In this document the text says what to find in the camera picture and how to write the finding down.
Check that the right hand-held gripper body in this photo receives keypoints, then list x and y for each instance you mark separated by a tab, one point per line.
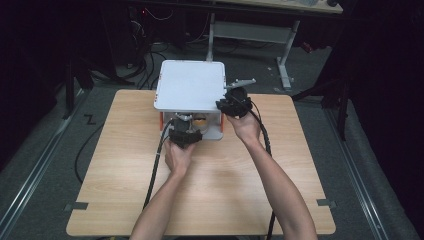
238	101

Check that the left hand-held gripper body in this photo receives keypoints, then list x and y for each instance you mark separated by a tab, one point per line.
183	133

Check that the white two-tier shoe rack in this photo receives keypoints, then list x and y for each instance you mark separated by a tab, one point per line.
191	85

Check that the person's left hand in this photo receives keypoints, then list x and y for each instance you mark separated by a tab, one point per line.
178	160

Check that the person's right hand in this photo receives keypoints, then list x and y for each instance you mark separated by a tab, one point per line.
246	128

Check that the black floor tape mark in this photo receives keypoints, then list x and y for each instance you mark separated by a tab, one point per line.
89	119

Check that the black metal stand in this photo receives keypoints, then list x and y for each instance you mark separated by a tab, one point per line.
69	93
341	110

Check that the grey tape piece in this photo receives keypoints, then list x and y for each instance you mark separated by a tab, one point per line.
76	206
326	202

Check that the wooden desk with white frame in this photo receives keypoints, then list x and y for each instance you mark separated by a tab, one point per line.
253	31

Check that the metal floor rail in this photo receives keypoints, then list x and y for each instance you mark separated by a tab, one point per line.
358	180
40	160

